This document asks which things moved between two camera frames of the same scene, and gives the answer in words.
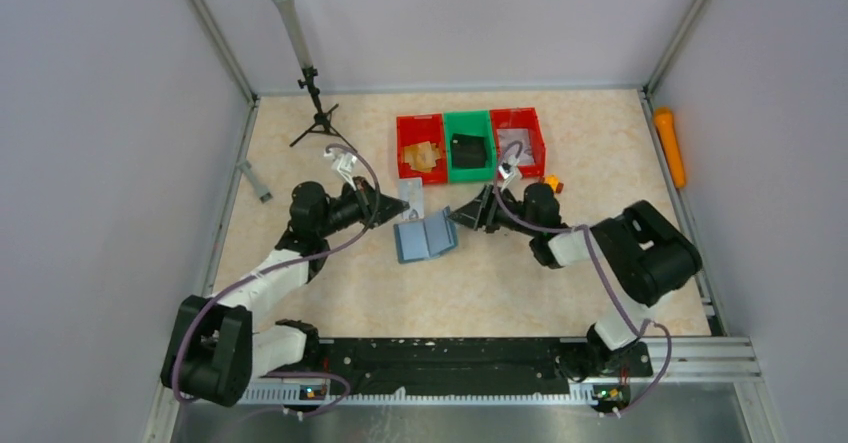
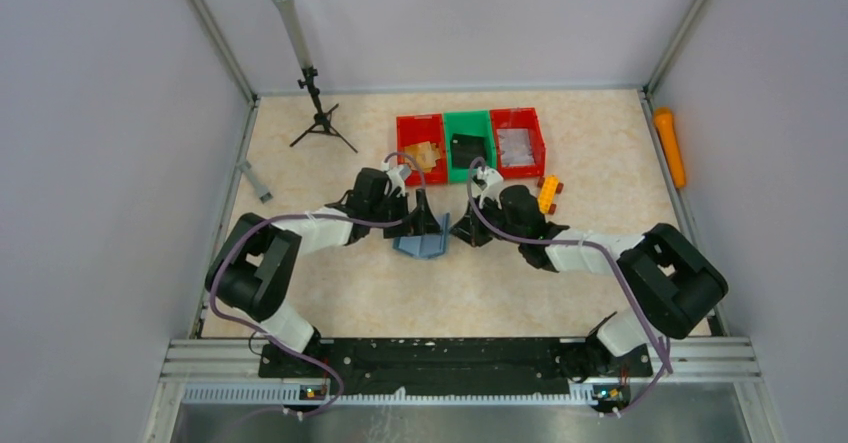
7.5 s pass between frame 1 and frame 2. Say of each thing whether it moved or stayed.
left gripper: moved
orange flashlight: stayed
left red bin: stayed
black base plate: stayed
